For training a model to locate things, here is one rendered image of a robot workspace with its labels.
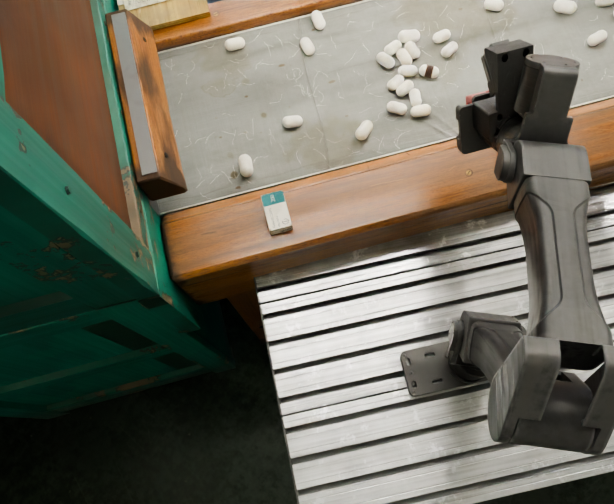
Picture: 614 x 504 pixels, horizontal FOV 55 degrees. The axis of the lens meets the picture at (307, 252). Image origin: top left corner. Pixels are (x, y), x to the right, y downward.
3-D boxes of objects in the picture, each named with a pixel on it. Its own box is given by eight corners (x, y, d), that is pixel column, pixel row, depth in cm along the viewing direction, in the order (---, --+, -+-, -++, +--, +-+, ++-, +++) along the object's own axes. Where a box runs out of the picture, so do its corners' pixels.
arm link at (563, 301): (509, 125, 62) (528, 407, 45) (597, 133, 61) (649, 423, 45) (481, 197, 72) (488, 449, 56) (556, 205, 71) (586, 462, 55)
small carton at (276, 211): (293, 229, 89) (292, 225, 87) (270, 235, 89) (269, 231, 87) (283, 194, 91) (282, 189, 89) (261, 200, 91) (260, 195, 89)
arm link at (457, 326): (455, 316, 80) (452, 358, 78) (521, 324, 79) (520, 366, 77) (446, 325, 86) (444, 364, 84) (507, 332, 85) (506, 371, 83)
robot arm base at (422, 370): (404, 345, 85) (417, 394, 82) (538, 315, 85) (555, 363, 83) (398, 352, 92) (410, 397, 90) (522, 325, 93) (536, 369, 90)
